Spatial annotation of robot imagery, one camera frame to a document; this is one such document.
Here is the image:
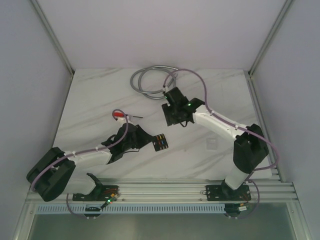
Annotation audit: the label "black fuse box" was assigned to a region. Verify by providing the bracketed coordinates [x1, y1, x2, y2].
[152, 133, 169, 152]

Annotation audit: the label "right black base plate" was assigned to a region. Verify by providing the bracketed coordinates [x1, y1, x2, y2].
[205, 184, 252, 202]

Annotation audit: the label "grey coiled hose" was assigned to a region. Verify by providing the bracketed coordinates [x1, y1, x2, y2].
[129, 65, 179, 100]

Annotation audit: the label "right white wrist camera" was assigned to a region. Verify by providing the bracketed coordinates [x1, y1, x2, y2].
[162, 85, 168, 94]

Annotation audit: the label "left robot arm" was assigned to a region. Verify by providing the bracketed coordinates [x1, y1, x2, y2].
[26, 123, 159, 202]

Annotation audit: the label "clear fuse box cover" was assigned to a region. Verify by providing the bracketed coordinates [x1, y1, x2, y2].
[206, 138, 218, 151]

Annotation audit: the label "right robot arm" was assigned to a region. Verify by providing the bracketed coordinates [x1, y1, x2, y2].
[161, 87, 269, 200]

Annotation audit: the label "aluminium mounting rail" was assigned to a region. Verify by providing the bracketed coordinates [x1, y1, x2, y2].
[101, 178, 298, 204]

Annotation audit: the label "slotted cable duct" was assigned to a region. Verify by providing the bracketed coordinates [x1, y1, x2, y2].
[34, 202, 286, 215]

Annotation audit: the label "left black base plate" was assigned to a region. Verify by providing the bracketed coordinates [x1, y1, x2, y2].
[72, 185, 119, 202]

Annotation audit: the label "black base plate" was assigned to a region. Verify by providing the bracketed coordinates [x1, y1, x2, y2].
[72, 185, 119, 202]
[205, 184, 252, 202]

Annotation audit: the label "red handled screwdriver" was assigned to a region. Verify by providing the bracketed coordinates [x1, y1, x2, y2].
[112, 111, 143, 119]

